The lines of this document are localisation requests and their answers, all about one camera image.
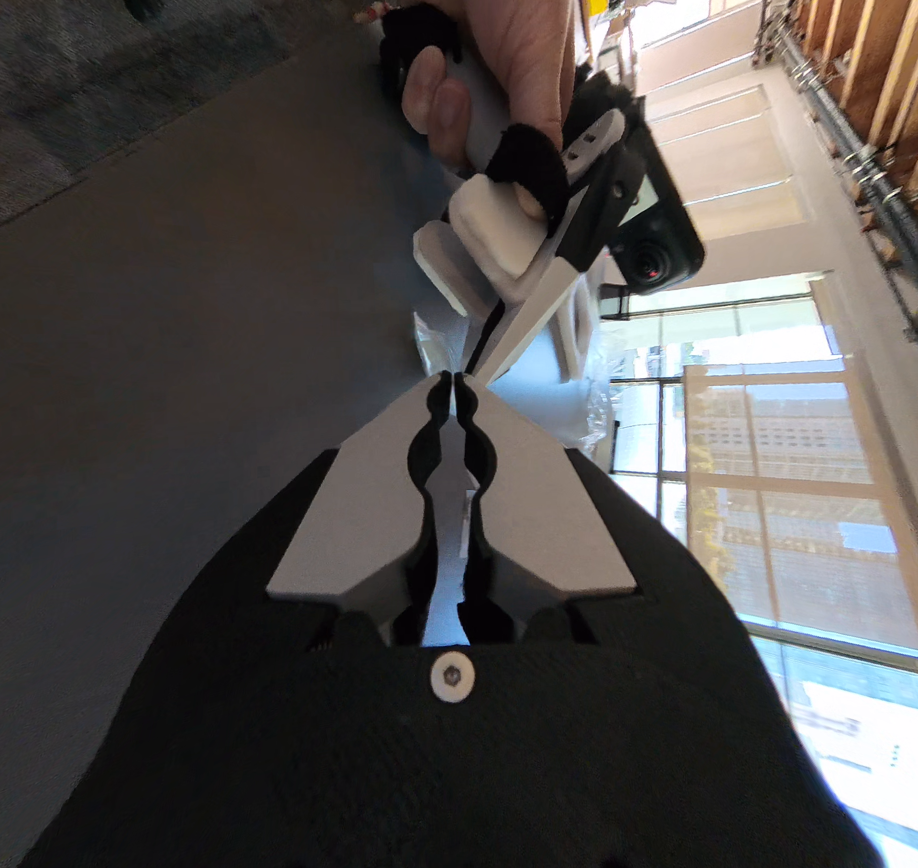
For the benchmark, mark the grey desk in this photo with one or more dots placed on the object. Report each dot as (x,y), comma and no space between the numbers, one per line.
(179,344)

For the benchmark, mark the white square foam frame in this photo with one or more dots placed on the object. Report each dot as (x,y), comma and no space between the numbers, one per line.
(574,337)

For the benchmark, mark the black mesh desk chair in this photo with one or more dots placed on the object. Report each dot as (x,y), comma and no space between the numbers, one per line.
(615,301)

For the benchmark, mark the small clear screw bag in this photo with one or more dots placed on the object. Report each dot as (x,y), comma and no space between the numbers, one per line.
(437,352)

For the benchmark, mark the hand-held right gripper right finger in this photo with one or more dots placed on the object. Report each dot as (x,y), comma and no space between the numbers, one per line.
(552,517)

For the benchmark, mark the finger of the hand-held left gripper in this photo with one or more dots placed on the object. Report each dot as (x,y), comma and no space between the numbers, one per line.
(488,341)
(527,323)

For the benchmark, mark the crumpled clear plastic wrap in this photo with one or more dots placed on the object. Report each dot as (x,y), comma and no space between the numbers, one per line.
(609,355)
(601,420)

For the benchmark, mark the large grid window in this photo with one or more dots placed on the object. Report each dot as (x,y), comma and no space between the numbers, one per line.
(846,739)

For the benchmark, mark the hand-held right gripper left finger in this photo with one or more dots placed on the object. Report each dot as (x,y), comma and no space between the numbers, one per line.
(344,524)

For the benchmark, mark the person's left hand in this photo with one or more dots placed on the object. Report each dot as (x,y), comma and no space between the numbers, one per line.
(516,22)

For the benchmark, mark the beige roller blinds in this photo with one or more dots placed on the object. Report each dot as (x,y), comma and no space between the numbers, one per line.
(731,165)

